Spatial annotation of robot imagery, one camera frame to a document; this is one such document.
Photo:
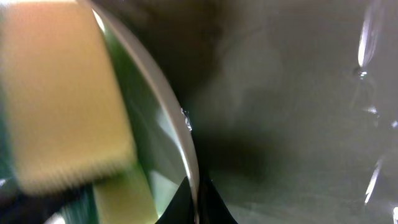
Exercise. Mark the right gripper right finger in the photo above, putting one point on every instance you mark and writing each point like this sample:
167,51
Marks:
211,207

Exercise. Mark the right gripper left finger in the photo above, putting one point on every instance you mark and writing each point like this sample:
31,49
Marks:
180,210

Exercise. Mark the white plate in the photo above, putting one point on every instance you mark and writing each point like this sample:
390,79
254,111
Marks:
164,143

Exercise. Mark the green yellow sponge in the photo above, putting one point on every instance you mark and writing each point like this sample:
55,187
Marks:
65,131

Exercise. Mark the large black serving tray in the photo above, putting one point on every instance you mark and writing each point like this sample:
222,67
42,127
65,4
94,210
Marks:
293,104

